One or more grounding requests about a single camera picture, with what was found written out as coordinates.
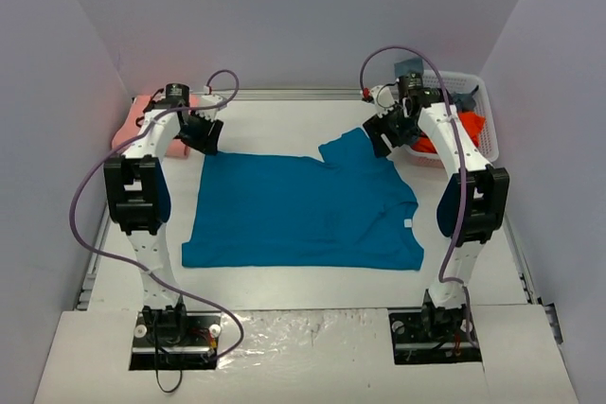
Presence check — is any orange t shirt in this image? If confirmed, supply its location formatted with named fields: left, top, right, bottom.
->
left=411, top=112, right=486, bottom=154

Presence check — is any grey t shirt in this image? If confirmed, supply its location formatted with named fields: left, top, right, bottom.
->
left=394, top=58, right=480, bottom=113

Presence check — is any teal blue t shirt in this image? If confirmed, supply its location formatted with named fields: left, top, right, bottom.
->
left=182, top=129, right=424, bottom=271

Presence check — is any white plastic laundry basket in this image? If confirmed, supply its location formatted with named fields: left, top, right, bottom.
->
left=401, top=70, right=502, bottom=168

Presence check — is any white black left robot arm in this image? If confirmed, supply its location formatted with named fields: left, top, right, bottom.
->
left=103, top=83, right=226, bottom=345

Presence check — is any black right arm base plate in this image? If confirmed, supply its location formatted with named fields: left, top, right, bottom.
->
left=388, top=308, right=482, bottom=366

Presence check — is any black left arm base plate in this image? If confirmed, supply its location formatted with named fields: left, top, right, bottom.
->
left=129, top=312, right=222, bottom=372

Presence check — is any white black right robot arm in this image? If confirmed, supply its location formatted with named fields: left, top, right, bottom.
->
left=361, top=72, right=509, bottom=341

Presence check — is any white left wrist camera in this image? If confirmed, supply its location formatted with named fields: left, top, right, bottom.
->
left=193, top=86, right=227, bottom=121

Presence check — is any thin black cable loop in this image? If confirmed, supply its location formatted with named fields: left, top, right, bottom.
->
left=153, top=327, right=184, bottom=395

